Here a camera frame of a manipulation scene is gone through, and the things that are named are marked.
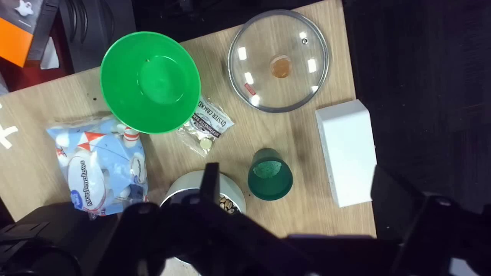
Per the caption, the blue white snack bag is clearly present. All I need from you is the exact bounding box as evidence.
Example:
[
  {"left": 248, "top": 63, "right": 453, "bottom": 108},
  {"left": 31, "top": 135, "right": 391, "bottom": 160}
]
[{"left": 45, "top": 117, "right": 148, "bottom": 217}]

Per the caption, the dark green plastic cup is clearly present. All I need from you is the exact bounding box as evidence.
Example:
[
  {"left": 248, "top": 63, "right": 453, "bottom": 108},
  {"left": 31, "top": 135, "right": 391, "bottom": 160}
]
[{"left": 246, "top": 148, "right": 292, "bottom": 201}]

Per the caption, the small clear snack packet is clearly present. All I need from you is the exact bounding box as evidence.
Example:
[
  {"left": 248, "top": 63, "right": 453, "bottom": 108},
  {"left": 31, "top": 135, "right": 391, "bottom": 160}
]
[{"left": 177, "top": 99, "right": 234, "bottom": 157}]

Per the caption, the white rectangular box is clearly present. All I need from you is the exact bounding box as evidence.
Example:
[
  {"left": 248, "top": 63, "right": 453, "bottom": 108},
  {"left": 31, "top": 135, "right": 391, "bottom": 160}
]
[{"left": 314, "top": 100, "right": 377, "bottom": 207}]

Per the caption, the glass pot lid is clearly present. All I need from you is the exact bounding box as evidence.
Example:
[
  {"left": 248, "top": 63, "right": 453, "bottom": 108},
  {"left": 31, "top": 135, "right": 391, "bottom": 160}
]
[{"left": 225, "top": 10, "right": 331, "bottom": 114}]

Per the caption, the orange folder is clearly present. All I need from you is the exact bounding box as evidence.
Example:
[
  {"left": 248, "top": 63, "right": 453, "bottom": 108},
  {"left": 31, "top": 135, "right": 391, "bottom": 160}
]
[{"left": 0, "top": 19, "right": 33, "bottom": 68}]

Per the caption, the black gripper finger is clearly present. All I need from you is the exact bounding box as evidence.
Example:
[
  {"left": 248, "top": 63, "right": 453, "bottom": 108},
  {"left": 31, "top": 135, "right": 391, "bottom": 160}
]
[{"left": 197, "top": 163, "right": 219, "bottom": 204}]

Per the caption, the bright green plastic bowl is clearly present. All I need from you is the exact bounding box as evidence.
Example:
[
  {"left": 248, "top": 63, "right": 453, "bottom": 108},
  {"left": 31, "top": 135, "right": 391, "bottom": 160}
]
[{"left": 99, "top": 31, "right": 202, "bottom": 134}]

